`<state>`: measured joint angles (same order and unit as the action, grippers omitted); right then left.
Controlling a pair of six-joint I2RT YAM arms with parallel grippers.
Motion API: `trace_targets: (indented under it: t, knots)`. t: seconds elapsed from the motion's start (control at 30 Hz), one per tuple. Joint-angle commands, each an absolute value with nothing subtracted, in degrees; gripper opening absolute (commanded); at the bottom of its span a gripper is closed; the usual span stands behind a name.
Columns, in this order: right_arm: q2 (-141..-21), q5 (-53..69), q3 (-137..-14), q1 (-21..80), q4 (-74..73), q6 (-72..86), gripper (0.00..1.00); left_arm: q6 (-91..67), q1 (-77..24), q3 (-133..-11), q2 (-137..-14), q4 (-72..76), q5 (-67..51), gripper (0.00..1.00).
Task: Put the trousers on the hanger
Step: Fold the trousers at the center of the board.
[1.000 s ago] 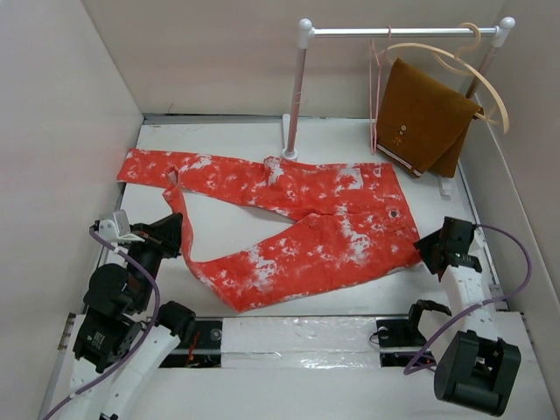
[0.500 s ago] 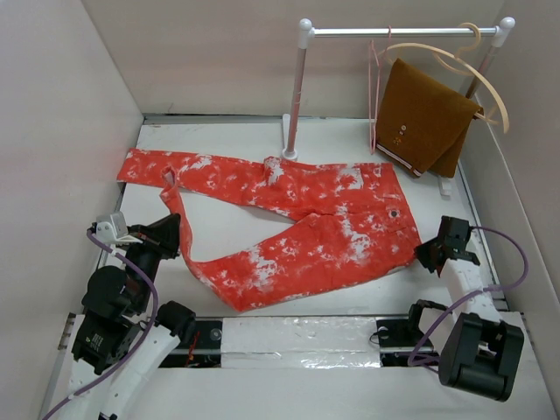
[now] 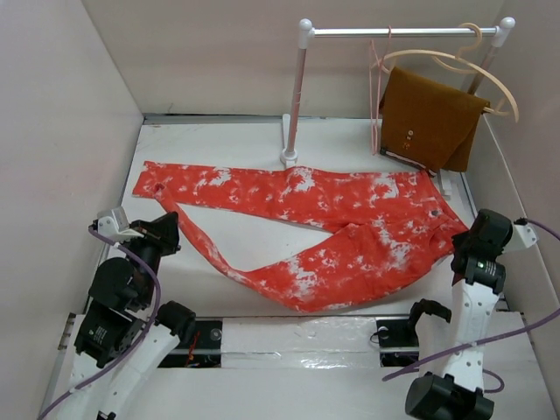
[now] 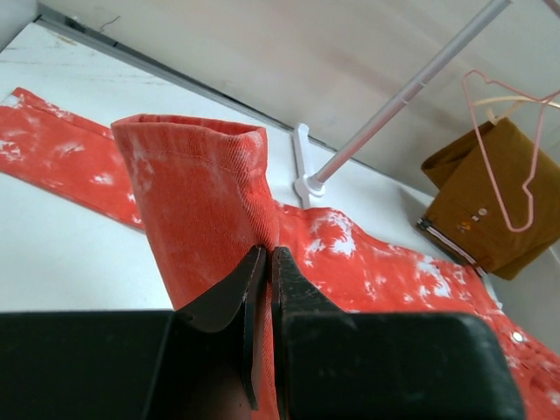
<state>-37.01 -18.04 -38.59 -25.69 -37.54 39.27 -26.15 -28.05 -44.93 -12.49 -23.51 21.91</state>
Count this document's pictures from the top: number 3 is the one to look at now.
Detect pink wire hanger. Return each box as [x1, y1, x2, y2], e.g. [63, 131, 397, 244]
[368, 25, 393, 156]

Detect white clothes rack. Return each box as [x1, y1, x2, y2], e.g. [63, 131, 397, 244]
[278, 16, 516, 198]

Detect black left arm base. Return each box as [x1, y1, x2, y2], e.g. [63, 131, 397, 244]
[158, 318, 223, 368]

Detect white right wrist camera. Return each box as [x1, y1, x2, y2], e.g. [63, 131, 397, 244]
[504, 218, 538, 252]

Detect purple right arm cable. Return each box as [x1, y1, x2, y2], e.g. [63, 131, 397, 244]
[381, 217, 560, 395]

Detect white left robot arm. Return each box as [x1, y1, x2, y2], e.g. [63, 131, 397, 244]
[57, 208, 196, 419]

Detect orange tie-dye trousers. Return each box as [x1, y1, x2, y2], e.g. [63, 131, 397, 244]
[122, 162, 473, 316]

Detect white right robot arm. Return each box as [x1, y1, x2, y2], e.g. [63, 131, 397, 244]
[404, 209, 514, 419]

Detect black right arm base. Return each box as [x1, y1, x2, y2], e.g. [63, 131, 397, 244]
[370, 298, 452, 368]

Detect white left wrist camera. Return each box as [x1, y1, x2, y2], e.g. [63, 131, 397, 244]
[93, 206, 133, 242]

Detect brown folded trousers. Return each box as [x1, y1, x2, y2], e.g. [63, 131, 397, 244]
[379, 67, 490, 174]

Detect beige wooden hanger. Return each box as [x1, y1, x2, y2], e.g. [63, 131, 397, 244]
[383, 17, 520, 123]

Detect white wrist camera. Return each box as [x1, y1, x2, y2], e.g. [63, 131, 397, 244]
[504, 218, 538, 252]
[93, 206, 133, 242]

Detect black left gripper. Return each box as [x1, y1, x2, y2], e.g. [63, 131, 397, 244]
[119, 209, 183, 305]

